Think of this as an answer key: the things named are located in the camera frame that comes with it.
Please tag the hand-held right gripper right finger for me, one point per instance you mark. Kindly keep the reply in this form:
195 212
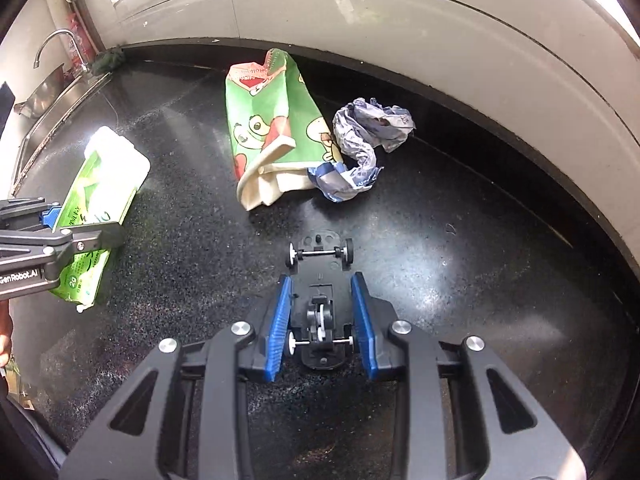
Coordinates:
363 325

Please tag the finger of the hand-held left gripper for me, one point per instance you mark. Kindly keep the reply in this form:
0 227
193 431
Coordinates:
95 237
50 217

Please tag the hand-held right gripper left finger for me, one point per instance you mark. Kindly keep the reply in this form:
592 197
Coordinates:
279 332

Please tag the black toy car chassis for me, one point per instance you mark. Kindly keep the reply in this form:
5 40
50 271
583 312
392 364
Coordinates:
320 280

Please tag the green and white tissue pack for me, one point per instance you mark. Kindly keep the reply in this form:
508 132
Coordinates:
115 160

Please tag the person's left hand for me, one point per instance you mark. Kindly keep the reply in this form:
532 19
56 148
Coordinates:
4 345

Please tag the stainless steel sink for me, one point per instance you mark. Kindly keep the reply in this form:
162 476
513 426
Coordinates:
50 110

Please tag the dark green cloth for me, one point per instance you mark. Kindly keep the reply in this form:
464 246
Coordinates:
107 60

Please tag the red detergent bottle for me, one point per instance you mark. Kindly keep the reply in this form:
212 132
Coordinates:
77 45

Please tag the chrome faucet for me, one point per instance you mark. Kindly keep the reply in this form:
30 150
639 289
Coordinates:
55 37

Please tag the crumpled blue white wrapper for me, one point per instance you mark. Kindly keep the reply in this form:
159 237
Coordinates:
365 130

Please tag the green cartoon snack bag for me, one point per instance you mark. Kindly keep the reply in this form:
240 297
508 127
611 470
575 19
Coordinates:
270 125

